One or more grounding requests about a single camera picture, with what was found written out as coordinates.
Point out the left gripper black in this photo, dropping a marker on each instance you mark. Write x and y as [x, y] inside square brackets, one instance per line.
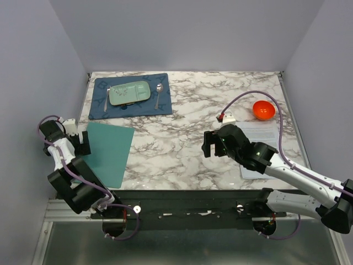
[82, 148]

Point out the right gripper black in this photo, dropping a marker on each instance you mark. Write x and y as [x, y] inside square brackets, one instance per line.
[211, 137]

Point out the teal file folder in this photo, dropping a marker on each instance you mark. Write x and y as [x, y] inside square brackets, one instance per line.
[110, 148]

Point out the printed paper sheet top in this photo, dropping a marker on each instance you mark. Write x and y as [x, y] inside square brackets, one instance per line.
[259, 131]

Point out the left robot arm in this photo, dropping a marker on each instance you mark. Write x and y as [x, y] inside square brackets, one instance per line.
[72, 178]

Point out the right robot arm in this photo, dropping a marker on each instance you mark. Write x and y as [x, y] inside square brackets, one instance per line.
[323, 198]

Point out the orange bowl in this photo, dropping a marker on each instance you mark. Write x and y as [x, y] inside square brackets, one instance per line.
[263, 110]

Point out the silver fork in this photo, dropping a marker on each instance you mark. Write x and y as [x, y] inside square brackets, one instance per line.
[106, 98]

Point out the green divided plate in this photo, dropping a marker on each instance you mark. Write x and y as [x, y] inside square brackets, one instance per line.
[129, 93]

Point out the blue placemat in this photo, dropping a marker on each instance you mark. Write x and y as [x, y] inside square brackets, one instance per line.
[142, 108]

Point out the silver spoon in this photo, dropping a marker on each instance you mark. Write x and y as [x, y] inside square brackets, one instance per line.
[159, 89]

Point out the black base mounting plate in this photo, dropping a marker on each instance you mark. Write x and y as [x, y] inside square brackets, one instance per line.
[187, 210]

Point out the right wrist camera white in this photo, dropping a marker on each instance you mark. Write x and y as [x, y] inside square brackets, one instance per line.
[226, 118]

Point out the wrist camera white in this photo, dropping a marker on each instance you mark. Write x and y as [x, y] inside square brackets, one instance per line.
[70, 126]
[226, 118]

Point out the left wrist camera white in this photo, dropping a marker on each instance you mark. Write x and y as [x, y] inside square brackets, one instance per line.
[70, 126]

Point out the aluminium rail frame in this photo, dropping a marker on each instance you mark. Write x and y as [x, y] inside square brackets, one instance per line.
[56, 211]

